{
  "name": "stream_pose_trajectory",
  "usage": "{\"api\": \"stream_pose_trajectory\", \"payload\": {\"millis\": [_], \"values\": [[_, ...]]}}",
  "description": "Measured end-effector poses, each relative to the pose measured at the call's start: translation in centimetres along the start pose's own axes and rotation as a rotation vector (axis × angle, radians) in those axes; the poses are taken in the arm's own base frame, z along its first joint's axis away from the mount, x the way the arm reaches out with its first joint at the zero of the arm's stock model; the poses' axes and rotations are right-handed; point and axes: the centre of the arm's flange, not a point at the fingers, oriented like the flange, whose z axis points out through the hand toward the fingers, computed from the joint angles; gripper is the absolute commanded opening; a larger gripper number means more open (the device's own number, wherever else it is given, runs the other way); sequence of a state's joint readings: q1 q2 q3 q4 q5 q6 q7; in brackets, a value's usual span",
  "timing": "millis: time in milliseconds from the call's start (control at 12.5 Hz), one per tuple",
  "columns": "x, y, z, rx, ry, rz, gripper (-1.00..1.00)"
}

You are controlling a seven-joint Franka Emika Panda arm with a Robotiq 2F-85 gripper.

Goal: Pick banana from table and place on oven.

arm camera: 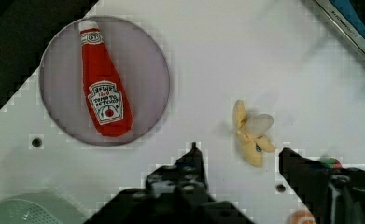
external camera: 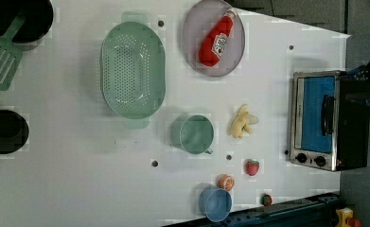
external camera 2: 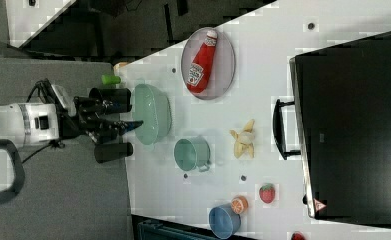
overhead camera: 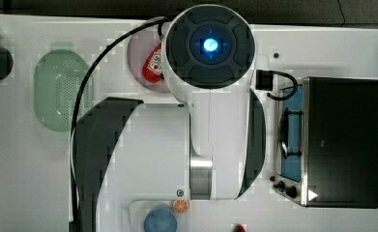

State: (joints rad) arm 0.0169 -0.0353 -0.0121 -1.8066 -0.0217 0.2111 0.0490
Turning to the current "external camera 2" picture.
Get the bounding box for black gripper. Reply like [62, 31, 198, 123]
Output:
[58, 96, 143, 139]

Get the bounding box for peeled plush banana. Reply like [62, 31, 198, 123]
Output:
[229, 119, 255, 159]

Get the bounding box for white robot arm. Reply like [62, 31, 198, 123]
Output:
[0, 97, 144, 148]

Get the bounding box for black toaster oven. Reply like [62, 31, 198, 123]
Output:
[273, 31, 391, 228]

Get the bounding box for black cylinder holder upper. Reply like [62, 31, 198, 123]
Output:
[89, 88, 131, 104]

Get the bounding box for black cylinder holder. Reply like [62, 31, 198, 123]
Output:
[94, 142, 133, 163]
[89, 88, 131, 104]

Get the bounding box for black cylinder holder lower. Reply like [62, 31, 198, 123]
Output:
[94, 142, 133, 163]

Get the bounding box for green slotted spatula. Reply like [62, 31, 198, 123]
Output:
[101, 75, 121, 85]

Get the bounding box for green perforated colander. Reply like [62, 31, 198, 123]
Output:
[132, 84, 172, 145]

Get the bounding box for green mug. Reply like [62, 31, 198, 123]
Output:
[174, 136, 210, 172]

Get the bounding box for red plush ketchup bottle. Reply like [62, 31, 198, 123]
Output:
[186, 30, 218, 93]

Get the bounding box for blue cup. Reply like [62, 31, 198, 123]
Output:
[209, 203, 241, 239]

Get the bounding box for orange slice toy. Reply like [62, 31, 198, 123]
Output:
[231, 196, 248, 214]

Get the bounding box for small red strawberry toy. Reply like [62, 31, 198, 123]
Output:
[291, 232, 306, 240]

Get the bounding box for black cables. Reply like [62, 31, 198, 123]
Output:
[21, 79, 66, 164]

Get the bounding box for dark blue table rail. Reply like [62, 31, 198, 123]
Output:
[137, 220, 218, 240]

